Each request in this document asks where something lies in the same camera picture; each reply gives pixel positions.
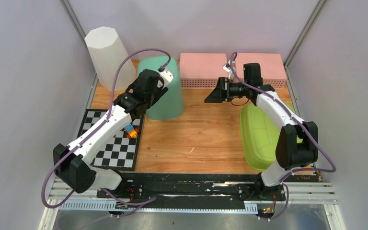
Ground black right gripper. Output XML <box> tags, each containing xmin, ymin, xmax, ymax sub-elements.
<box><xmin>204</xmin><ymin>77</ymin><xmax>249</xmax><ymax>104</ymax></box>

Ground black white checkerboard mat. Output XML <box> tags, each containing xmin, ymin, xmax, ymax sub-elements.
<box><xmin>77</xmin><ymin>109</ymin><xmax>144</xmax><ymax>171</ymax></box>

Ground white translucent bin liner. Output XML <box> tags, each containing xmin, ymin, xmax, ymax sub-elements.
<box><xmin>84</xmin><ymin>26</ymin><xmax>136</xmax><ymax>91</ymax></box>

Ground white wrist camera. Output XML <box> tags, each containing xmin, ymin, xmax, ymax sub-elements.
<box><xmin>223</xmin><ymin>62</ymin><xmax>236</xmax><ymax>81</ymax></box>
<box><xmin>157</xmin><ymin>68</ymin><xmax>173</xmax><ymax>89</ymax></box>

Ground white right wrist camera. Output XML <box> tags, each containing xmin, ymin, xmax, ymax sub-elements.
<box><xmin>223</xmin><ymin>62</ymin><xmax>236</xmax><ymax>81</ymax></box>

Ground left aluminium frame post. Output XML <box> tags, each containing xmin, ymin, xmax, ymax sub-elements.
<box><xmin>59</xmin><ymin>0</ymin><xmax>101</xmax><ymax>68</ymax></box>

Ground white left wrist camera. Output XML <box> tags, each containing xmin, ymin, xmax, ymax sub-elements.
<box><xmin>157</xmin><ymin>68</ymin><xmax>173</xmax><ymax>89</ymax></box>

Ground pink perforated plastic basket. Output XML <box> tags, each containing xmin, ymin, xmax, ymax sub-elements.
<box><xmin>179</xmin><ymin>53</ymin><xmax>227</xmax><ymax>89</ymax></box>

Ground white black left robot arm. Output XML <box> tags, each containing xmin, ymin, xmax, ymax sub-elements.
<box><xmin>53</xmin><ymin>69</ymin><xmax>174</xmax><ymax>198</ymax></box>

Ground aluminium frame post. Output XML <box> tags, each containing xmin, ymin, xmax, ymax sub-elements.
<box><xmin>59</xmin><ymin>0</ymin><xmax>101</xmax><ymax>68</ymax></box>
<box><xmin>283</xmin><ymin>0</ymin><xmax>327</xmax><ymax>68</ymax></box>

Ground right aluminium frame post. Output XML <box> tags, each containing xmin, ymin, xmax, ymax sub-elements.
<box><xmin>283</xmin><ymin>0</ymin><xmax>327</xmax><ymax>68</ymax></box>

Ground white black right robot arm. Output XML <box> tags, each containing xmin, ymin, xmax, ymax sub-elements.
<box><xmin>204</xmin><ymin>63</ymin><xmax>319</xmax><ymax>200</ymax></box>

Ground blue yellow toy car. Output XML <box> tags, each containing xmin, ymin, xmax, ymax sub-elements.
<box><xmin>122</xmin><ymin>124</ymin><xmax>139</xmax><ymax>139</ymax></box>

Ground large lime green tub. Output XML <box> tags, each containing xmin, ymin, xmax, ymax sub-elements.
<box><xmin>239</xmin><ymin>102</ymin><xmax>299</xmax><ymax>172</ymax></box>

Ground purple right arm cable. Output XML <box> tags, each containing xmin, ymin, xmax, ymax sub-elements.
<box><xmin>229</xmin><ymin>52</ymin><xmax>337</xmax><ymax>221</ymax></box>

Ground mint green trash bin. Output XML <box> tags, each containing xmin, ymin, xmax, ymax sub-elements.
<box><xmin>138</xmin><ymin>56</ymin><xmax>184</xmax><ymax>120</ymax></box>

